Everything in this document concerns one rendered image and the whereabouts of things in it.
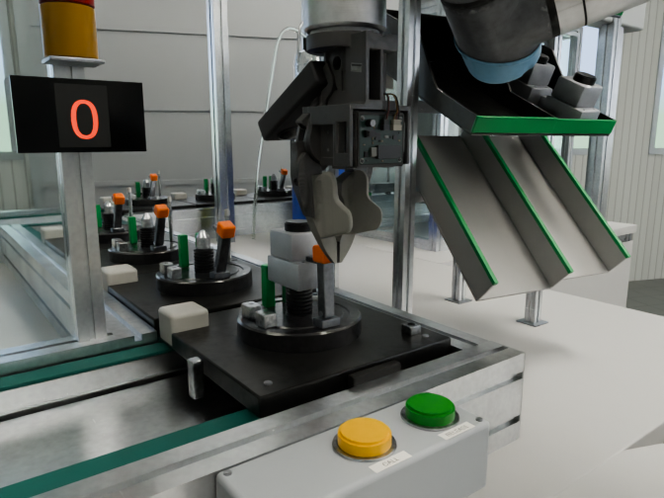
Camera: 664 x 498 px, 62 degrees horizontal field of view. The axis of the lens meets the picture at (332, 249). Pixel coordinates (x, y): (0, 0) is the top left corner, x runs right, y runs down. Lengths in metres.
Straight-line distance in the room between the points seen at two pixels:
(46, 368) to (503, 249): 0.57
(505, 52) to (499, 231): 0.30
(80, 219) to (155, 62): 3.01
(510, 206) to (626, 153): 4.26
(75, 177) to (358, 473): 0.43
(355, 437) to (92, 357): 0.36
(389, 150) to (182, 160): 3.16
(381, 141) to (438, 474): 0.28
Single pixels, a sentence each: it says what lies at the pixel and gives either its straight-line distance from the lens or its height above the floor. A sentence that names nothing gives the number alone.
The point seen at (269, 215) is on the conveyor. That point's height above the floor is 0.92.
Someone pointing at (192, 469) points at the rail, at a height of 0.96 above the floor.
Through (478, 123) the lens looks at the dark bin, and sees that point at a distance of 0.68.
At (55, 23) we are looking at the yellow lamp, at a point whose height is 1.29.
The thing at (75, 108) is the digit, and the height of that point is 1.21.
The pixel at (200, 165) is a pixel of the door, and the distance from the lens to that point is 3.62.
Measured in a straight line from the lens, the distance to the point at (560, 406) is 0.76.
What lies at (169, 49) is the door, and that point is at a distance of 3.65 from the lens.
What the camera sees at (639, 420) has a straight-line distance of 0.77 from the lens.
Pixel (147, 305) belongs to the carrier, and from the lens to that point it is 0.76.
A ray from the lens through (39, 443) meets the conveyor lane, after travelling 0.59.
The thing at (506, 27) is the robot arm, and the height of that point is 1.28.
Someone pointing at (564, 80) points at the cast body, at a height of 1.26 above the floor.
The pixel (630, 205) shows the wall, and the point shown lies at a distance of 5.16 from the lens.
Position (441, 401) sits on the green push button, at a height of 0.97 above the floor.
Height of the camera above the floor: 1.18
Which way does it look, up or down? 11 degrees down
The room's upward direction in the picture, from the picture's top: straight up
